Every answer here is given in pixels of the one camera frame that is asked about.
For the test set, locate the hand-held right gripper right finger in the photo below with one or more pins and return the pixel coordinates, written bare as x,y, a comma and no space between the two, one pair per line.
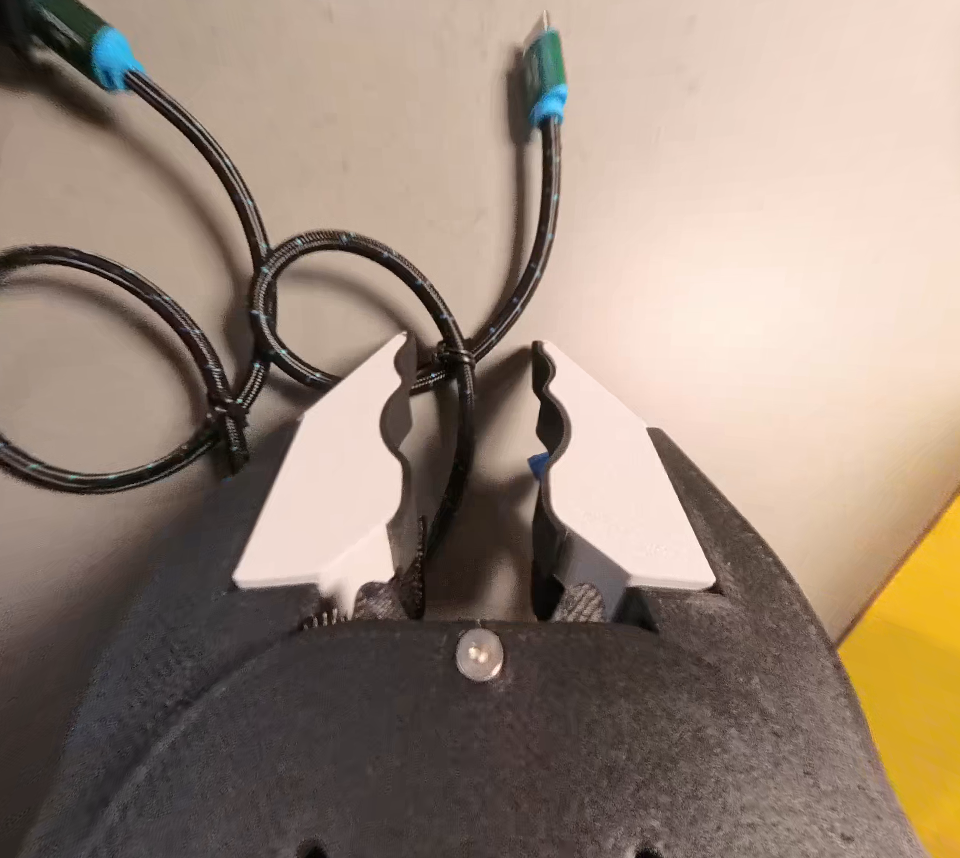
615,483

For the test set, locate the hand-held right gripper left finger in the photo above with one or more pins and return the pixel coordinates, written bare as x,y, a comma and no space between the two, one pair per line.
322,483

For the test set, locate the yellow plastic bin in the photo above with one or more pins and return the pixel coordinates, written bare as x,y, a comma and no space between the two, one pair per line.
915,648

